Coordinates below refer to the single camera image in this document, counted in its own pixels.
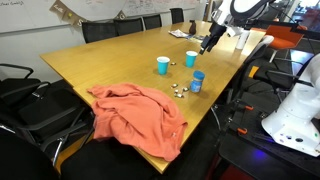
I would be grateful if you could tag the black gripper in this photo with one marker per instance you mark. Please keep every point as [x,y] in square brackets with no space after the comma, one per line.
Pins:
[216,31]

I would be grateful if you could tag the blue plastic cup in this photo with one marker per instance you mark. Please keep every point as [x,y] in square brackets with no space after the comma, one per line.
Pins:
[190,58]
[163,62]

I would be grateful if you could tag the black armrest office chair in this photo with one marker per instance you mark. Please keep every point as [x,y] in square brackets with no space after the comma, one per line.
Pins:
[43,117]

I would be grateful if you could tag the orange clamp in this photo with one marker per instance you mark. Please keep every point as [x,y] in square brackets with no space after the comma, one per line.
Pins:
[242,131]
[250,108]

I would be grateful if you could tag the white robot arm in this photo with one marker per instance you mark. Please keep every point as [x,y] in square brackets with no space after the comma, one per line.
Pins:
[232,17]

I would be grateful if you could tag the orange armchair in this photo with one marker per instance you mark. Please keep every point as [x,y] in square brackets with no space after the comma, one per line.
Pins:
[284,38]

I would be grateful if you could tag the paper banner on whiteboard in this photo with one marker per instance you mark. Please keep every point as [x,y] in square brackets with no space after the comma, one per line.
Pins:
[75,12]

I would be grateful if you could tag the blue peanut butter jar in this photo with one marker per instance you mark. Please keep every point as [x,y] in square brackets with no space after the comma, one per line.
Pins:
[195,86]

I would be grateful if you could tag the white cylinder container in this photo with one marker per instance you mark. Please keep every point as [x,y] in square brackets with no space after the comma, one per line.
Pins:
[242,39]

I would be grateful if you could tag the near blue plastic cup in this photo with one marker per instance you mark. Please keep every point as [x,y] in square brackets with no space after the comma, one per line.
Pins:
[190,58]

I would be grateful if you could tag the far blue plastic cup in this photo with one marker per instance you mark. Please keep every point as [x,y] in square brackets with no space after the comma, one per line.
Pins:
[163,62]

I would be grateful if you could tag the magazine on table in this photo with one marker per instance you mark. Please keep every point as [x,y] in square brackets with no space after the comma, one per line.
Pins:
[179,34]

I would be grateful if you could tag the brown bottle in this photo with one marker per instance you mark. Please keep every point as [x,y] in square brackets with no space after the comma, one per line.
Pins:
[192,29]

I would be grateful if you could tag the orange cloth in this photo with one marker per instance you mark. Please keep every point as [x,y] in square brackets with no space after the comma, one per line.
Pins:
[138,116]

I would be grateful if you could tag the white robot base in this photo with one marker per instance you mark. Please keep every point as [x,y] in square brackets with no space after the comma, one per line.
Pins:
[291,124]

